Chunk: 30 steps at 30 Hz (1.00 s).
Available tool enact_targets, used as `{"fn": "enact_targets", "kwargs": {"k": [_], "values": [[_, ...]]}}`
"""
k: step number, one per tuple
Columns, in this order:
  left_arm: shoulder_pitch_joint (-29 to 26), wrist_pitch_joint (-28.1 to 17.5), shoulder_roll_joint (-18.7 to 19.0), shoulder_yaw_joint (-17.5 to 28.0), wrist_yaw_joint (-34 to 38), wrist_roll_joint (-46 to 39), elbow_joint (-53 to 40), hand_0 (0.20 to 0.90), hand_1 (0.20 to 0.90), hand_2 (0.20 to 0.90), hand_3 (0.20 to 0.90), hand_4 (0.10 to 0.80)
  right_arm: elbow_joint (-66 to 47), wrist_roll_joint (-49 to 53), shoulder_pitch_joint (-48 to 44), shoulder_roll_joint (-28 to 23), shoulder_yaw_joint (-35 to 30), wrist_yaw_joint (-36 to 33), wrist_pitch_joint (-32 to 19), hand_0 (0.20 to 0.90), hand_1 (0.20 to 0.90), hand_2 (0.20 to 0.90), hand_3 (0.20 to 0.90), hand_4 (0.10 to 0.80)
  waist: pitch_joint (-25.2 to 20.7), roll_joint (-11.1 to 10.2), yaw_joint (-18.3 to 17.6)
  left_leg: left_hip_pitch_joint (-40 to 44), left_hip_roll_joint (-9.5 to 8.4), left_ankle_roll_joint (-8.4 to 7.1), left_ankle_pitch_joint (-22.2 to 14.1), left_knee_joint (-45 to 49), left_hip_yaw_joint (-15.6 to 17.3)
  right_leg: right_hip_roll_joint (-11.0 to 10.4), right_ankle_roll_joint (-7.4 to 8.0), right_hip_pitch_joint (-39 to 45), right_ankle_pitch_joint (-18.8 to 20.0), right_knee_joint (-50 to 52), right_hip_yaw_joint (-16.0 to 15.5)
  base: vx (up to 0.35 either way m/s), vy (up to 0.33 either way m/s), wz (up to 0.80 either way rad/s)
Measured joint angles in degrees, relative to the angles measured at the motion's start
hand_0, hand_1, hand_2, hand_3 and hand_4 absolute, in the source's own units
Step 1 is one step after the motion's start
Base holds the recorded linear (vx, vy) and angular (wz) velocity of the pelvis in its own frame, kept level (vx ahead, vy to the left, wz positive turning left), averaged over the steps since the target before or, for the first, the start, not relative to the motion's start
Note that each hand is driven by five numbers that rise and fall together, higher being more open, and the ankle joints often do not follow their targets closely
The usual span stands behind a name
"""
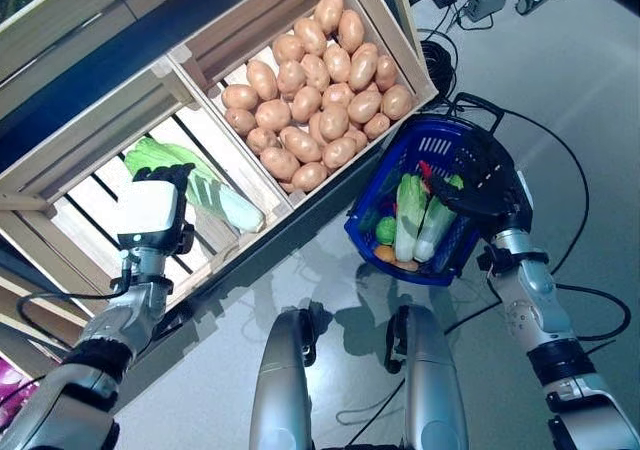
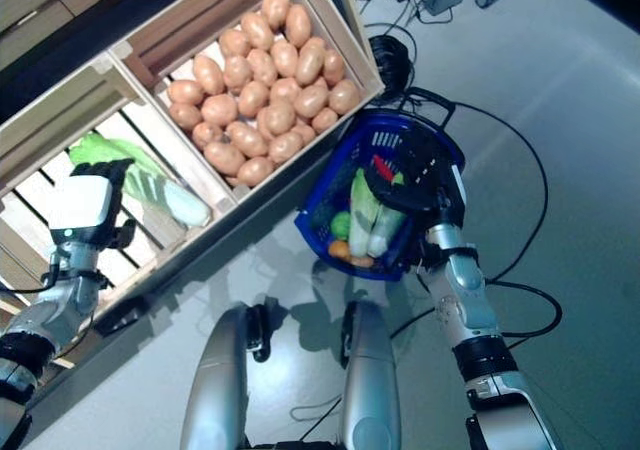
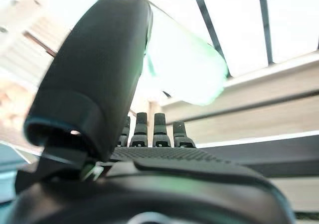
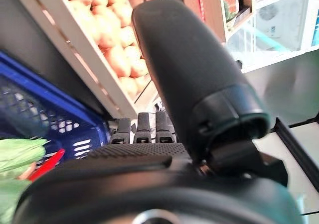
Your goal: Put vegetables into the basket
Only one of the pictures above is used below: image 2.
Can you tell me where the napa cabbage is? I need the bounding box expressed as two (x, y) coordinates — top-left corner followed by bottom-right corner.
(348, 167), (384, 256)
(68, 132), (212, 229)
(367, 204), (409, 259)

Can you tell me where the green bell pepper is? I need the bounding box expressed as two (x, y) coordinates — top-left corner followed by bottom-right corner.
(329, 210), (354, 237)

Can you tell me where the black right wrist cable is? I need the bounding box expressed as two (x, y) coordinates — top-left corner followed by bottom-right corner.
(389, 87), (564, 344)

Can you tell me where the blue plastic shopping basket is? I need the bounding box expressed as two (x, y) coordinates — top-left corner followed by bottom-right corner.
(293, 87), (467, 282)

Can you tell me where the wooden potato crate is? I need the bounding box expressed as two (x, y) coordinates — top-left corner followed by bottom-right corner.
(107, 0), (386, 206)

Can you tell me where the wooden vegetable display stand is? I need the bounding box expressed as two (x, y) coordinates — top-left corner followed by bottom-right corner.
(0, 0), (387, 371)

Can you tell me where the silver right robot leg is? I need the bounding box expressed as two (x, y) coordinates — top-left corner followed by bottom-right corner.
(338, 300), (402, 450)

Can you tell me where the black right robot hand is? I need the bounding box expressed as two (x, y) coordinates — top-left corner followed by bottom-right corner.
(367, 127), (469, 221)

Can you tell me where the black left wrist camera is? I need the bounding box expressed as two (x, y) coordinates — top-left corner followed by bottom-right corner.
(110, 218), (138, 249)

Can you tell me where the coiled black cable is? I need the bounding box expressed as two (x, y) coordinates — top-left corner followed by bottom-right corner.
(367, 33), (419, 94)

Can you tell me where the red chili pepper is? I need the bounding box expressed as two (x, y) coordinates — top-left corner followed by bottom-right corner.
(372, 153), (396, 181)

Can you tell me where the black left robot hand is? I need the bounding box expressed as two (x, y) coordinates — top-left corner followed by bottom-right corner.
(48, 158), (135, 246)

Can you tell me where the wooden cabbage crate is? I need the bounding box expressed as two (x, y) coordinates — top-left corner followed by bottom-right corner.
(0, 52), (240, 371)

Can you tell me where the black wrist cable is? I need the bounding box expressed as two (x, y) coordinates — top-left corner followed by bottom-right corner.
(389, 87), (564, 344)
(0, 262), (64, 296)

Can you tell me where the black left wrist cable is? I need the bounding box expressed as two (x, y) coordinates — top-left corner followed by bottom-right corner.
(0, 262), (64, 296)

